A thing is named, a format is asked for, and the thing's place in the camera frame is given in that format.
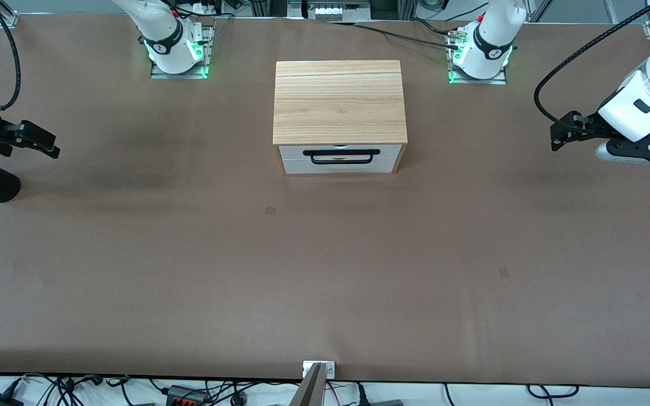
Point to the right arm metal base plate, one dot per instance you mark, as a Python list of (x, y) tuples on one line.
[(210, 45)]

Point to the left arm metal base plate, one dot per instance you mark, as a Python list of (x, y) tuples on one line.
[(497, 80)]

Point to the light wooden drawer cabinet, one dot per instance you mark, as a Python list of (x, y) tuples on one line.
[(339, 101)]

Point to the black power adapter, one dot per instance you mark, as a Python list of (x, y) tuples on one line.
[(0, 400)]

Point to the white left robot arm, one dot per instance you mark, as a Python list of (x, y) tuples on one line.
[(488, 51)]

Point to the black box with red connectors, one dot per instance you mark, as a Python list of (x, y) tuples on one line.
[(187, 396)]

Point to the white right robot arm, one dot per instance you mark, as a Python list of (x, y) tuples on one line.
[(164, 34)]

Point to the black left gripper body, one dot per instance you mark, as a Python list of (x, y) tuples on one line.
[(591, 127)]

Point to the brown angled bar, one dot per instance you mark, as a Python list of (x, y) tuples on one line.
[(309, 392)]

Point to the small metal table bracket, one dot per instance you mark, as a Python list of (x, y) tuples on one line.
[(329, 369)]

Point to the grey power strip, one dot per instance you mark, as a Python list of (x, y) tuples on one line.
[(339, 11)]

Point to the wooden drawer with white front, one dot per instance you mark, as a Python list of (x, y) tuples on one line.
[(291, 152)]

